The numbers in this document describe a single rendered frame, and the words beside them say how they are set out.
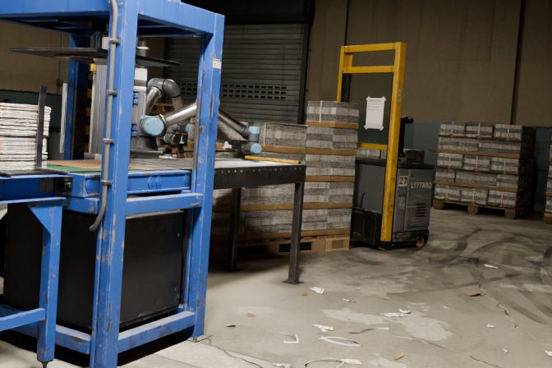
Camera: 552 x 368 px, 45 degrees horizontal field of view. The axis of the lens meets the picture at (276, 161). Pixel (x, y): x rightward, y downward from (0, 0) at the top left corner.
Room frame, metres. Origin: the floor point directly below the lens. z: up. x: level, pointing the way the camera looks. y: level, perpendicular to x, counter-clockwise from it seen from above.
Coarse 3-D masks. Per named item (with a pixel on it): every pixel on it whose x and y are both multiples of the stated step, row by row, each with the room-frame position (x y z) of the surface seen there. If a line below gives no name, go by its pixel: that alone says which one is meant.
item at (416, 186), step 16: (368, 160) 6.27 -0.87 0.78; (384, 160) 6.19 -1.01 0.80; (368, 176) 6.26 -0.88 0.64; (400, 176) 6.00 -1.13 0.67; (416, 176) 6.14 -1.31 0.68; (432, 176) 6.27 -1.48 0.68; (368, 192) 6.25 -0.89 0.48; (400, 192) 6.01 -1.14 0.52; (416, 192) 6.15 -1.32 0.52; (368, 208) 6.24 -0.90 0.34; (400, 208) 6.02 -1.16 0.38; (416, 208) 6.17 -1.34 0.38; (400, 224) 6.03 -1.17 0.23; (416, 224) 6.18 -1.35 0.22; (400, 240) 6.03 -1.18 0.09; (416, 240) 6.18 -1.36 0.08
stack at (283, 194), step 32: (320, 160) 5.60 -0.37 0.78; (224, 192) 4.99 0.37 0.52; (256, 192) 5.18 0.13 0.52; (288, 192) 5.38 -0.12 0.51; (320, 192) 5.61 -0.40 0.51; (224, 224) 5.01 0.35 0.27; (256, 224) 5.20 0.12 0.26; (288, 224) 5.41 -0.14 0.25; (320, 224) 5.62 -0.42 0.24; (224, 256) 5.01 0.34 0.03; (256, 256) 5.21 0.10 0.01
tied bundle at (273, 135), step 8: (264, 128) 5.44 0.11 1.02; (272, 128) 5.38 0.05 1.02; (280, 128) 5.31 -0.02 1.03; (288, 128) 5.36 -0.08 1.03; (296, 128) 5.41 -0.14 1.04; (304, 128) 5.46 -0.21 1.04; (264, 136) 5.44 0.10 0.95; (272, 136) 5.37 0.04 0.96; (280, 136) 5.32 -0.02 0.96; (288, 136) 5.37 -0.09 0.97; (296, 136) 5.41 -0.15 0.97; (304, 136) 5.47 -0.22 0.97; (264, 144) 5.45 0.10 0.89; (272, 144) 5.37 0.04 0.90; (280, 144) 5.31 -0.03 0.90; (288, 144) 5.37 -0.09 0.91; (296, 144) 5.41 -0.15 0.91; (304, 144) 5.47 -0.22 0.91
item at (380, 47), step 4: (368, 44) 6.18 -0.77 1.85; (372, 44) 6.13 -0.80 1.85; (376, 44) 6.09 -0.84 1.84; (380, 44) 6.06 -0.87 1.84; (384, 44) 6.02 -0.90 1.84; (388, 44) 5.99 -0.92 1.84; (392, 44) 5.95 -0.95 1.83; (348, 48) 6.37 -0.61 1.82; (352, 48) 6.33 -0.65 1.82; (356, 48) 6.29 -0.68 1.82; (360, 48) 6.25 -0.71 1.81; (364, 48) 6.21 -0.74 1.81; (368, 48) 6.17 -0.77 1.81; (372, 48) 6.13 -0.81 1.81; (376, 48) 6.09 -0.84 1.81; (380, 48) 6.05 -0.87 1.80; (384, 48) 6.01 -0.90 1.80; (388, 48) 5.98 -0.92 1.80; (392, 48) 5.94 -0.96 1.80; (344, 52) 6.41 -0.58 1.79; (348, 52) 6.37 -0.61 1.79; (352, 52) 6.35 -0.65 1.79; (356, 52) 6.32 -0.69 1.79; (360, 52) 6.30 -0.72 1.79; (364, 52) 6.28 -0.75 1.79
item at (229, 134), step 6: (222, 126) 4.93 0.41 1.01; (228, 126) 4.97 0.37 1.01; (222, 132) 4.94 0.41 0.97; (228, 132) 4.98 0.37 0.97; (234, 132) 5.02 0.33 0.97; (222, 138) 4.94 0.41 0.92; (228, 138) 4.98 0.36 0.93; (234, 138) 5.02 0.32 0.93; (240, 138) 5.06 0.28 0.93; (216, 144) 4.92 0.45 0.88; (222, 144) 4.94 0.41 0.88; (228, 144) 4.98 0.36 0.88; (222, 150) 4.96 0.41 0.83; (228, 150) 4.99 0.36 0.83
